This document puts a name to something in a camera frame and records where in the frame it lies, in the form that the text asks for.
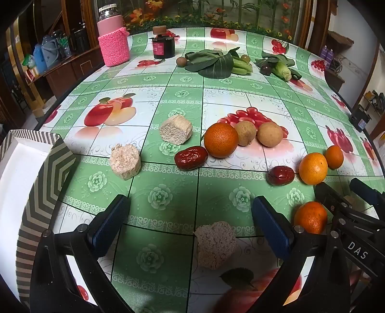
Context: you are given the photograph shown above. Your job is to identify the small orange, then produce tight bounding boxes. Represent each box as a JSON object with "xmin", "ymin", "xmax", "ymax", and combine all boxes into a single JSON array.
[{"xmin": 325, "ymin": 145, "xmax": 344, "ymax": 170}]

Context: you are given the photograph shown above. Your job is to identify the green peppers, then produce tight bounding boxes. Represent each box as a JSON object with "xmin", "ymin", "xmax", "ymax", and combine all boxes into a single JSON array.
[{"xmin": 231, "ymin": 58, "xmax": 253, "ymax": 76}]

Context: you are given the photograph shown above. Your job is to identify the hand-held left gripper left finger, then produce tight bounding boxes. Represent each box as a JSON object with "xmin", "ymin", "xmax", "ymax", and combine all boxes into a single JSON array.
[{"xmin": 30, "ymin": 194, "xmax": 131, "ymax": 313}]

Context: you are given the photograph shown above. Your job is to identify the green fruit print tablecloth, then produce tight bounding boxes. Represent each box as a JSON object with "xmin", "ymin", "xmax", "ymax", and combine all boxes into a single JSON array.
[{"xmin": 36, "ymin": 26, "xmax": 385, "ymax": 313}]

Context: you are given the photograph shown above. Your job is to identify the blue plastic jug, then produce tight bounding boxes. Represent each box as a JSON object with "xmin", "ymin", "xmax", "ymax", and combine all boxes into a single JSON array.
[{"xmin": 32, "ymin": 45, "xmax": 48, "ymax": 74}]

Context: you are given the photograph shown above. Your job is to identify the corn cob with husk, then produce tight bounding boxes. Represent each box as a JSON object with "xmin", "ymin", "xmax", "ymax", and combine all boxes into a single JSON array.
[{"xmin": 272, "ymin": 62, "xmax": 293, "ymax": 82}]

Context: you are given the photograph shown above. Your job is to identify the black device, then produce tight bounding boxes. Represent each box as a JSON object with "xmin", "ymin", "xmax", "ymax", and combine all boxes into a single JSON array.
[{"xmin": 349, "ymin": 106, "xmax": 371, "ymax": 131}]

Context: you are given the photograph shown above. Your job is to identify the smooth red date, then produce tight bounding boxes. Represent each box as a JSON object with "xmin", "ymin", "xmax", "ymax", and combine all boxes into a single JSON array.
[{"xmin": 266, "ymin": 165, "xmax": 295, "ymax": 186}]

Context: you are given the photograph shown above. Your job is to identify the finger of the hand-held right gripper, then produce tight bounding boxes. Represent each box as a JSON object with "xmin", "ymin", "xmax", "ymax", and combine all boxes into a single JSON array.
[
  {"xmin": 315, "ymin": 182, "xmax": 355, "ymax": 223},
  {"xmin": 350, "ymin": 178, "xmax": 385, "ymax": 211}
]

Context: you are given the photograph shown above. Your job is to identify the large green leaves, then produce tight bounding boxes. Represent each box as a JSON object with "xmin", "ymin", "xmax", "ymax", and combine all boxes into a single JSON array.
[{"xmin": 184, "ymin": 50, "xmax": 240, "ymax": 79}]

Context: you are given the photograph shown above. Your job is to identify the grey-blue plastic jug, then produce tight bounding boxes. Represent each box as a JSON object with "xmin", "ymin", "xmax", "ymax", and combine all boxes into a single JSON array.
[{"xmin": 41, "ymin": 35, "xmax": 64, "ymax": 69}]

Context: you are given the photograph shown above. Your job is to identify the heart-shaped puffed grain cake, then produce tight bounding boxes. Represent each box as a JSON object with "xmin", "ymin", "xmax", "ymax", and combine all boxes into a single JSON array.
[{"xmin": 194, "ymin": 222, "xmax": 238, "ymax": 270}]

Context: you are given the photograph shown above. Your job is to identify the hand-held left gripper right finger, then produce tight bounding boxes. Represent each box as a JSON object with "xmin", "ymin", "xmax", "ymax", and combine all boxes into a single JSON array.
[{"xmin": 241, "ymin": 196, "xmax": 351, "ymax": 313}]

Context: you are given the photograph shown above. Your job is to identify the rectangular puffed grain cake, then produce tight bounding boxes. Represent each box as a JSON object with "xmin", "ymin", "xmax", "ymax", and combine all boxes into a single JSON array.
[{"xmin": 159, "ymin": 115, "xmax": 193, "ymax": 145}]

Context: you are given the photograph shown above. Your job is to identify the pink bottle with knitted sleeve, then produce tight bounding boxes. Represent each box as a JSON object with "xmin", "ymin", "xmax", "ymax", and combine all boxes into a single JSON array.
[{"xmin": 97, "ymin": 5, "xmax": 130, "ymax": 67}]

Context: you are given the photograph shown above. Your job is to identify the wooden cabinet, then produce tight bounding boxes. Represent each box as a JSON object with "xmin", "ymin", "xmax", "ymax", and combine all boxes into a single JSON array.
[{"xmin": 26, "ymin": 45, "xmax": 106, "ymax": 110}]

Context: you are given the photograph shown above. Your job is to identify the dark green leaves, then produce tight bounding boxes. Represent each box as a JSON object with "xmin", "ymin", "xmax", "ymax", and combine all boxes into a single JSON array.
[{"xmin": 255, "ymin": 51, "xmax": 303, "ymax": 82}]

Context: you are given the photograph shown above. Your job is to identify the wrinkled red date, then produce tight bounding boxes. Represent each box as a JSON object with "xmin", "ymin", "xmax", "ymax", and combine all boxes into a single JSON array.
[{"xmin": 174, "ymin": 146, "xmax": 209, "ymax": 170}]

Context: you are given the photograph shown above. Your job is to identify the dark jar with wooden lid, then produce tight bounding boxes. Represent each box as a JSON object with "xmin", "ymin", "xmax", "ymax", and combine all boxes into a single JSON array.
[{"xmin": 152, "ymin": 26, "xmax": 176, "ymax": 60}]

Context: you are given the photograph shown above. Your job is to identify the green white packet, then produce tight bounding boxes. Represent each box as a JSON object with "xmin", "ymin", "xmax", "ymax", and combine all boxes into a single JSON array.
[{"xmin": 22, "ymin": 54, "xmax": 38, "ymax": 70}]

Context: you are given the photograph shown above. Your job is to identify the decorative plant screen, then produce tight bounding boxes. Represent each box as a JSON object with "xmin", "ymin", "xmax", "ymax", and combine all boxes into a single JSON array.
[{"xmin": 90, "ymin": 0, "xmax": 313, "ymax": 43}]

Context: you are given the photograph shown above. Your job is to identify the large orange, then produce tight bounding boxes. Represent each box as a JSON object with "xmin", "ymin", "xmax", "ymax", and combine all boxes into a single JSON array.
[{"xmin": 204, "ymin": 122, "xmax": 239, "ymax": 158}]

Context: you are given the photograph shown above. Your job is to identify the purple bottles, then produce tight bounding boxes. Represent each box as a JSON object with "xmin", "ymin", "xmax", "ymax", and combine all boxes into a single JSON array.
[{"xmin": 320, "ymin": 45, "xmax": 335, "ymax": 62}]

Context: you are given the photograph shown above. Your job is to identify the striped cardboard box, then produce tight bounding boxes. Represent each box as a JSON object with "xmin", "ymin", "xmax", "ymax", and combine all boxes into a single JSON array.
[{"xmin": 0, "ymin": 129, "xmax": 77, "ymax": 304}]

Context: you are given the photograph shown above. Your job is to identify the round puffed grain cake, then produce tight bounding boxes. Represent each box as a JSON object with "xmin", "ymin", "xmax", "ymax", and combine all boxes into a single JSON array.
[{"xmin": 109, "ymin": 144, "xmax": 142, "ymax": 181}]

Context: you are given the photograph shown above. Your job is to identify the brown longan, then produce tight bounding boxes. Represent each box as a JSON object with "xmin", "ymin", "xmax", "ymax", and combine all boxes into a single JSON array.
[
  {"xmin": 235, "ymin": 120, "xmax": 257, "ymax": 147},
  {"xmin": 257, "ymin": 122, "xmax": 284, "ymax": 147}
]

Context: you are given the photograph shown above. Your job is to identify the black pot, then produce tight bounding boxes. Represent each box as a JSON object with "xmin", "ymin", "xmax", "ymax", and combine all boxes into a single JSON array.
[{"xmin": 71, "ymin": 21, "xmax": 91, "ymax": 54}]

